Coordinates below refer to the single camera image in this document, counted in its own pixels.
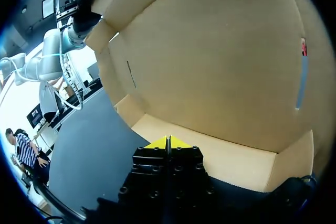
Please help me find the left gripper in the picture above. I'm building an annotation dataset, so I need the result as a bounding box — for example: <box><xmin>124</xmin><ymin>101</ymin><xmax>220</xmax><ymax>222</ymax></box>
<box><xmin>55</xmin><ymin>0</ymin><xmax>107</xmax><ymax>41</ymax></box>

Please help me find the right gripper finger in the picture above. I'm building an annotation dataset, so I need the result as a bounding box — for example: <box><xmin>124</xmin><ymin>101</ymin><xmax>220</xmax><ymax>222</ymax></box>
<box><xmin>169</xmin><ymin>135</ymin><xmax>216</xmax><ymax>209</ymax></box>

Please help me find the brown cardboard box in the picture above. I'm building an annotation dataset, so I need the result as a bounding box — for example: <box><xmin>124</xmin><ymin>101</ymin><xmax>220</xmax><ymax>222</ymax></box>
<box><xmin>84</xmin><ymin>0</ymin><xmax>332</xmax><ymax>193</ymax></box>

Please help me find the person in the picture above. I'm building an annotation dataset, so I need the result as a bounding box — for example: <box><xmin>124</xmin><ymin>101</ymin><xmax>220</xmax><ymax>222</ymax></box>
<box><xmin>5</xmin><ymin>127</ymin><xmax>51</xmax><ymax>187</ymax></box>

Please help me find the white cable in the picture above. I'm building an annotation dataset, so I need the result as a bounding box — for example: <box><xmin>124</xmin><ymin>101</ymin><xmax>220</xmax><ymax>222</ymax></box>
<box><xmin>0</xmin><ymin>16</ymin><xmax>85</xmax><ymax>111</ymax></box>

